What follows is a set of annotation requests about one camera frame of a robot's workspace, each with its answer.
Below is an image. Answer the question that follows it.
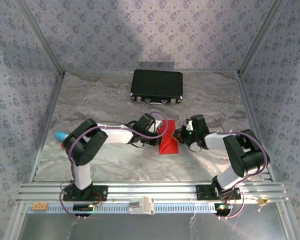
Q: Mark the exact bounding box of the red cloth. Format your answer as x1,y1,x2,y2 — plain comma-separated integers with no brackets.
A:
158,119,180,155

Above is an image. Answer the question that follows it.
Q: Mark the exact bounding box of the black hard case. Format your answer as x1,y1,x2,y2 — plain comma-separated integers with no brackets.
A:
129,69,184,105

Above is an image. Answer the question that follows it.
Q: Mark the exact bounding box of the small black circuit board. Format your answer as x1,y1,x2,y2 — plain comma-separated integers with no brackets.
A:
214,203,233,216
73,203,95,217

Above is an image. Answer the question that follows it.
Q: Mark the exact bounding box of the yellow tape tag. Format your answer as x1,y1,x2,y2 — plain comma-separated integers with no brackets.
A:
255,197,270,208

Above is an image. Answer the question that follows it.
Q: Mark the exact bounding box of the orange tag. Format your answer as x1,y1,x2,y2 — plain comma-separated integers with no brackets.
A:
31,202,49,211

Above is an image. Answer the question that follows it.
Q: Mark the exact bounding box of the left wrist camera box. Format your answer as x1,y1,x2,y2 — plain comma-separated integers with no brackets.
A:
146,119,164,135

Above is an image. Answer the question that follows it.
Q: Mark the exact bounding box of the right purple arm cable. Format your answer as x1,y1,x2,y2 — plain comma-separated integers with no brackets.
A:
202,115,270,221

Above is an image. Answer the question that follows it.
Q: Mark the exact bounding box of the aluminium mounting rail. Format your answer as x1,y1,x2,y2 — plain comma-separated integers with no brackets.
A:
16,181,290,204

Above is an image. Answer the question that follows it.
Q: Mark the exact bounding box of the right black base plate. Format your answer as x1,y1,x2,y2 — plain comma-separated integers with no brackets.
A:
195,184,242,201

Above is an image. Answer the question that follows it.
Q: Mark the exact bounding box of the aluminium side rail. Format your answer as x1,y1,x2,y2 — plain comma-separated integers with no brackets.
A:
236,71,276,183
27,72,66,183

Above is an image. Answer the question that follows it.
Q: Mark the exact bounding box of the white plastic bracket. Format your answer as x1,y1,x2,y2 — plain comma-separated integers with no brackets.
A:
128,196,156,216

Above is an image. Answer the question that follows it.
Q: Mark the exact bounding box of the slotted grey cable duct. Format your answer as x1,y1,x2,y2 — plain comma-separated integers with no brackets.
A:
26,202,220,215

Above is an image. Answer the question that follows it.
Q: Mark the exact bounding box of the aluminium frame post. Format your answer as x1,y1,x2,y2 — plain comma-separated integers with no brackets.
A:
237,0,290,76
14,0,66,76

